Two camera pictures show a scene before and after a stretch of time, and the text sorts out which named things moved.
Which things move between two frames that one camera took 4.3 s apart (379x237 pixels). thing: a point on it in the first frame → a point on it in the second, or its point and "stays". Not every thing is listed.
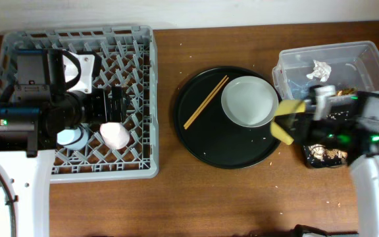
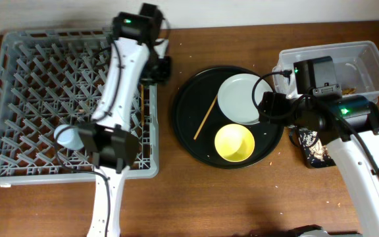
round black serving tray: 206,134 stays
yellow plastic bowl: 287,106 → 234,142
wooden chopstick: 204,105 → 206,114
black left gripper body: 96,108 → 158,70
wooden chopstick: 214,90 → 142,105
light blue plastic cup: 74,139 stays
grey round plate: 249,101 stays
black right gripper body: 328,131 → 281,110
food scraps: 320,152 stays
